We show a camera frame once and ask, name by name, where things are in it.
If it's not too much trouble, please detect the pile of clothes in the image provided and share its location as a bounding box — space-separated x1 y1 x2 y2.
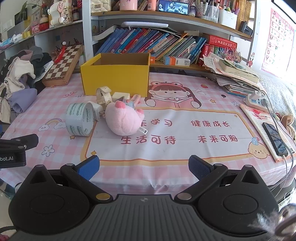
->
0 46 54 123

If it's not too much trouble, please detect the row of thin paperback books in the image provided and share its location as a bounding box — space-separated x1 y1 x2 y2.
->
217 0 252 24

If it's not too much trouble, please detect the pink cup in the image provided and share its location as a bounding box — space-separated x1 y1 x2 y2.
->
120 0 138 11

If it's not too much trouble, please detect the white flat lamp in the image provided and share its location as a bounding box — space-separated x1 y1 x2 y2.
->
121 22 169 29

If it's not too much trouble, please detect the grey quilted blanket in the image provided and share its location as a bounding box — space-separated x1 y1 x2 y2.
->
257 72 296 121

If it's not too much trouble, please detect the red tassel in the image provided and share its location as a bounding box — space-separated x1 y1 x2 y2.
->
54 42 67 63

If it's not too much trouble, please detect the white power strip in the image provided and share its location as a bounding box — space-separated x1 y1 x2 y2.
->
245 91 273 112

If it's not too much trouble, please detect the white printed tape roll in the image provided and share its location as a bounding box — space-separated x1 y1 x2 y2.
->
65 102 95 137

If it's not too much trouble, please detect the black smartphone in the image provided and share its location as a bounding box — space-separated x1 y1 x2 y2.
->
262 122 289 157

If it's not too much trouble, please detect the purple small cup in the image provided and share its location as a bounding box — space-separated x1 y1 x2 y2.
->
116 95 141 109

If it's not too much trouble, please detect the white side shelf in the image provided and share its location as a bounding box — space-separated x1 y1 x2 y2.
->
0 20 84 56

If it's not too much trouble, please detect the grey fuzzy thing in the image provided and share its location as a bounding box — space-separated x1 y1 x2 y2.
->
248 204 296 241

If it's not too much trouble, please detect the dried flower bunch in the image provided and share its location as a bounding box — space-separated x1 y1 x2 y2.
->
218 50 242 63

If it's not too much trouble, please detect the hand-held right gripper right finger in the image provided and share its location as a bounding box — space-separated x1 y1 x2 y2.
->
174 155 264 202

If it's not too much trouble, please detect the white metal bookshelf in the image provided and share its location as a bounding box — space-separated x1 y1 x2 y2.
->
82 0 257 72

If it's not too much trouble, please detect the stack of books and papers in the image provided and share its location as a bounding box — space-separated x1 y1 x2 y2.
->
200 52 264 98

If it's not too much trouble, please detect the wooden chessboard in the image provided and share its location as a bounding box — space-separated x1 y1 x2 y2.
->
42 44 84 87

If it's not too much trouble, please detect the pink plush toy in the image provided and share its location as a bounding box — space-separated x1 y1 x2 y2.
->
105 100 146 136

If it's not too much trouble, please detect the white storage bin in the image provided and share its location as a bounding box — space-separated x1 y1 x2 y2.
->
218 9 238 29

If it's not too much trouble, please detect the red round doll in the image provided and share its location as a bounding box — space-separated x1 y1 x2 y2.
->
39 15 50 32

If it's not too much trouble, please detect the lucky cat figurine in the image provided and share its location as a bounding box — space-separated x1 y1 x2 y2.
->
47 0 74 26

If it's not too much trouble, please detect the red white booklet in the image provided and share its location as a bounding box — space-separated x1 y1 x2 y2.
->
240 104 296 163

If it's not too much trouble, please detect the red book set box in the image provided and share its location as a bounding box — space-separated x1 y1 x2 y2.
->
203 34 237 50

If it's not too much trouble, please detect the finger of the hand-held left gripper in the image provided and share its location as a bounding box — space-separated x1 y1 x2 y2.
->
0 134 39 151

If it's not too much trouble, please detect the beige wristwatch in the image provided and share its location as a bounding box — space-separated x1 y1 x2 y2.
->
96 86 114 106

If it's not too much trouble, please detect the thick paperback book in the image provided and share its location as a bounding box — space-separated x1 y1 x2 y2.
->
92 29 116 42

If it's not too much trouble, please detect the white charging cable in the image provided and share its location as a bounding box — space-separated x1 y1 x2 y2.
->
261 91 296 193

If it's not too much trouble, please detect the alphabet wall poster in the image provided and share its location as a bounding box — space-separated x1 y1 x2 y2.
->
261 8 296 78

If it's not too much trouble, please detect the white charger plug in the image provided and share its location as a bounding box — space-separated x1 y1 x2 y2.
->
89 101 103 121

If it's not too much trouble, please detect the yellow cardboard box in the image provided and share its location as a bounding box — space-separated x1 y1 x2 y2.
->
80 53 151 97

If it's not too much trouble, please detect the black small device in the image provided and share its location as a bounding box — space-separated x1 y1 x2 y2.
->
238 21 252 36

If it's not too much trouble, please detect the white pen holder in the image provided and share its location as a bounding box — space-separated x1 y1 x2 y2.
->
195 0 219 22

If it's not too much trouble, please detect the orange white carton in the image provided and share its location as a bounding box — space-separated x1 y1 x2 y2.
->
163 56 190 67

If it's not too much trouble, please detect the white quilted handbag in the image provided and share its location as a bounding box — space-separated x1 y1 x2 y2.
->
90 0 112 13

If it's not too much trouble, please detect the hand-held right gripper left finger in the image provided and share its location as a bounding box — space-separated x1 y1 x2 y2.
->
30 155 114 202

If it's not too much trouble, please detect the row of blue picture books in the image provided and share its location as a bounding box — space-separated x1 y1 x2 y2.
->
94 27 207 61

